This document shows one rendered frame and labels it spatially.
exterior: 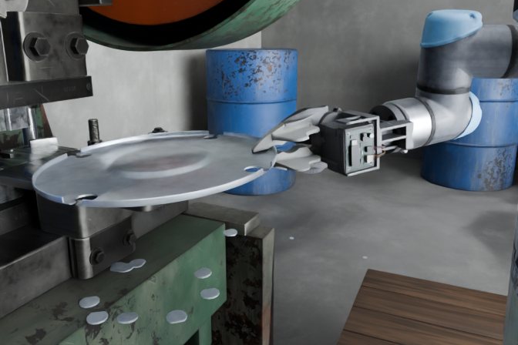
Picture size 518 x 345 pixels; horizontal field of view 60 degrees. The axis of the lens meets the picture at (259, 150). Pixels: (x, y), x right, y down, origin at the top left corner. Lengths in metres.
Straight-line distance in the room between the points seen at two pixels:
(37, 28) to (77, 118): 1.79
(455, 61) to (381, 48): 3.10
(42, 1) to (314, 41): 3.37
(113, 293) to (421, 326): 0.69
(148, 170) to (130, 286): 0.16
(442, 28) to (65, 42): 0.50
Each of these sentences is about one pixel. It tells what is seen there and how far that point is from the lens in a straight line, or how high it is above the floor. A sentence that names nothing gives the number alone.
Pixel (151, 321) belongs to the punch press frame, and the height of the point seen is 0.58.
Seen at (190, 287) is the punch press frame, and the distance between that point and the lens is 0.71.
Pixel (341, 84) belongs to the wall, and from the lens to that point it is 3.87.
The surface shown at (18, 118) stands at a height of 0.84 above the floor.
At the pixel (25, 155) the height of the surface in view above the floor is 0.78.
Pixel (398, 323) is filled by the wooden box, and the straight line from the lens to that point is 1.08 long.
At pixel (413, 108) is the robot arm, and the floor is 0.85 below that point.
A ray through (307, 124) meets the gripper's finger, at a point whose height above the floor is 0.83.
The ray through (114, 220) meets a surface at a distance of 0.63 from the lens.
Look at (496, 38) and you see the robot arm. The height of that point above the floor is 0.95.
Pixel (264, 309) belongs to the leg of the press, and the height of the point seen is 0.48.
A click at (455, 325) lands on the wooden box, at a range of 1.11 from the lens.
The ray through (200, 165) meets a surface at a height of 0.80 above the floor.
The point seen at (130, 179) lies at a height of 0.79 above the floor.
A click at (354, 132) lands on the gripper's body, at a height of 0.83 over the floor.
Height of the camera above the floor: 0.94
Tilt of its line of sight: 14 degrees down
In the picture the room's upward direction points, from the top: straight up
